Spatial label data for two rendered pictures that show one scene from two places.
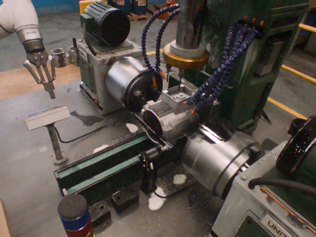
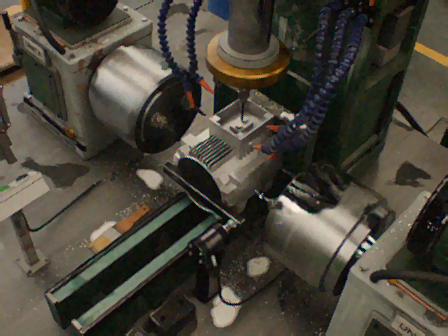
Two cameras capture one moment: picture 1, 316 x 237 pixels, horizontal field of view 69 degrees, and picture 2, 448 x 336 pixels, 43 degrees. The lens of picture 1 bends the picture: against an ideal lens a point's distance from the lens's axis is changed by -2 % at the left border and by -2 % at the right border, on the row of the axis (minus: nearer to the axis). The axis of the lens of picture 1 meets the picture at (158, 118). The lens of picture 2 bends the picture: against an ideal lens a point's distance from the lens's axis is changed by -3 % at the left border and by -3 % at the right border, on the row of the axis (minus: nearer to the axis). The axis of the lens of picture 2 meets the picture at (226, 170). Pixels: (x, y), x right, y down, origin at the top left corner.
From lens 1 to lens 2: 0.42 m
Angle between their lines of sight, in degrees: 11
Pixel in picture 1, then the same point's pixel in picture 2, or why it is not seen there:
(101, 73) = (80, 86)
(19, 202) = not seen: outside the picture
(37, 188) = (14, 323)
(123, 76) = (128, 94)
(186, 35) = (248, 34)
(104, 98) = (87, 127)
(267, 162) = (397, 234)
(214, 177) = (319, 267)
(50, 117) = (16, 199)
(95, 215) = not seen: outside the picture
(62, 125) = not seen: hidden behind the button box
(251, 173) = (373, 257)
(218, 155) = (323, 232)
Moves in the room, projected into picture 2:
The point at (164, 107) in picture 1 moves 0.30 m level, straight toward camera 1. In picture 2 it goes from (218, 149) to (229, 258)
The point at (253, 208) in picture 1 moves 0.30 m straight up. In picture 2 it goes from (380, 307) to (428, 207)
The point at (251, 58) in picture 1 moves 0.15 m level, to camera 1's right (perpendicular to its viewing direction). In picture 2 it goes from (361, 53) to (425, 52)
